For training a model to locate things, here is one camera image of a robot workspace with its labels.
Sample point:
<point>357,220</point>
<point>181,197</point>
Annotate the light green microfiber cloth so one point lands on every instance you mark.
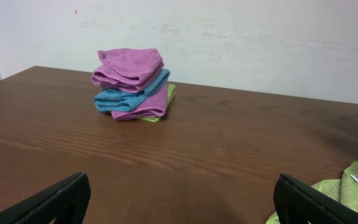
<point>344,190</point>

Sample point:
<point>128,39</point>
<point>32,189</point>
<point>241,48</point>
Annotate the blue folded cloth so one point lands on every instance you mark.
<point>117,100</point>

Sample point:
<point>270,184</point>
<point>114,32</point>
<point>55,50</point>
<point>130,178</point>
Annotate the bottom green folded cloth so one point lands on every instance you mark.
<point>170,93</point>

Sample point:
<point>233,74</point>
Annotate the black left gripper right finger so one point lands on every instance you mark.
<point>296,202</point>

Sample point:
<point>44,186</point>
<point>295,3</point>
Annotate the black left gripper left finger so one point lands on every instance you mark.
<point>64,202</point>

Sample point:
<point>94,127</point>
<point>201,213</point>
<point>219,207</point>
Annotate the lower purple folded cloth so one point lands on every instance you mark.
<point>134,114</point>

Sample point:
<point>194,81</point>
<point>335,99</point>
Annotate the purple folded cloth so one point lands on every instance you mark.
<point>134,114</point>
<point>128,70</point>

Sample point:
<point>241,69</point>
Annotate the top purple folded cloth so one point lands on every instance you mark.
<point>128,70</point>

